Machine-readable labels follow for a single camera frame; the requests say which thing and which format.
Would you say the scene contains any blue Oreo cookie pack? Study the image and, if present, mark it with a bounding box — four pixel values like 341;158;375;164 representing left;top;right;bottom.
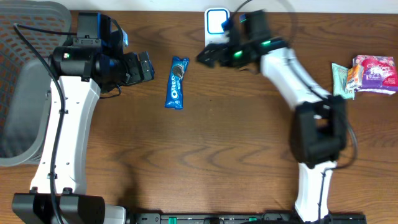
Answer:
165;57;190;110

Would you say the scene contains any mint green wipes pack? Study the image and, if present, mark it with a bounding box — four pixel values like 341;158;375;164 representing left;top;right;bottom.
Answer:
331;63;354;100

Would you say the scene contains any orange tissue packet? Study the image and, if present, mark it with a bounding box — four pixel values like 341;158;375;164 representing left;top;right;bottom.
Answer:
346;64;364;90

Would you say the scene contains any red purple pad pack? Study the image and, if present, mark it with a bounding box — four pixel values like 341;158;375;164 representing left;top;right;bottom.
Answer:
353;55;397;95

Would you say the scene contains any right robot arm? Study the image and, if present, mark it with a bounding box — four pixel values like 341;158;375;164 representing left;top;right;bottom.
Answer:
197;37;349;223

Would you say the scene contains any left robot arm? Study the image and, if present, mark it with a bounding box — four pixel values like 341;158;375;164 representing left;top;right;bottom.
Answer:
12;45;154;223

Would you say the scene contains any grey plastic mesh basket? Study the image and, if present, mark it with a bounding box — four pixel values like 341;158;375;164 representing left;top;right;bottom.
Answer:
1;1;72;167

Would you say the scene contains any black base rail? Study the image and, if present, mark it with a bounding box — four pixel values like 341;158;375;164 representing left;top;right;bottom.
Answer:
126;212;367;224

